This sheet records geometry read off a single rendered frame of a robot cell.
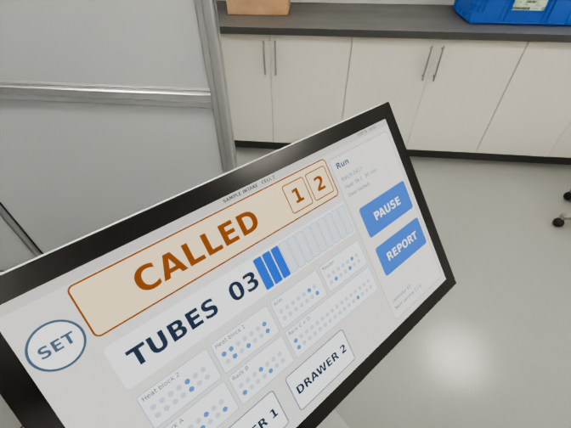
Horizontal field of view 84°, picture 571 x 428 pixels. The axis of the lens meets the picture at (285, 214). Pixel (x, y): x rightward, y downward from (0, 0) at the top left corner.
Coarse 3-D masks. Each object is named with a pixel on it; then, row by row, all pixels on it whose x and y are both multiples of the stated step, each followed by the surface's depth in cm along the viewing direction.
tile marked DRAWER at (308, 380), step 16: (336, 336) 39; (320, 352) 38; (336, 352) 39; (352, 352) 40; (304, 368) 37; (320, 368) 38; (336, 368) 39; (288, 384) 36; (304, 384) 37; (320, 384) 38; (304, 400) 37
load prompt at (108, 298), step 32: (320, 160) 40; (256, 192) 35; (288, 192) 37; (320, 192) 39; (192, 224) 32; (224, 224) 33; (256, 224) 35; (288, 224) 37; (128, 256) 29; (160, 256) 30; (192, 256) 31; (224, 256) 33; (64, 288) 26; (96, 288) 27; (128, 288) 29; (160, 288) 30; (96, 320) 27; (128, 320) 28
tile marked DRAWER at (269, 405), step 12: (264, 396) 34; (276, 396) 35; (252, 408) 34; (264, 408) 34; (276, 408) 35; (240, 420) 33; (252, 420) 33; (264, 420) 34; (276, 420) 35; (288, 420) 35
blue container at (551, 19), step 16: (464, 0) 201; (480, 0) 183; (496, 0) 182; (512, 0) 181; (528, 0) 180; (544, 0) 179; (560, 0) 178; (464, 16) 199; (480, 16) 187; (496, 16) 187; (512, 16) 186; (528, 16) 185; (544, 16) 184; (560, 16) 184
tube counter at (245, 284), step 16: (336, 208) 40; (320, 224) 39; (336, 224) 40; (352, 224) 42; (288, 240) 37; (304, 240) 38; (320, 240) 39; (336, 240) 40; (256, 256) 35; (272, 256) 36; (288, 256) 37; (304, 256) 38; (240, 272) 34; (256, 272) 35; (272, 272) 36; (288, 272) 36; (224, 288) 33; (240, 288) 34; (256, 288) 34; (272, 288) 35; (240, 304) 34
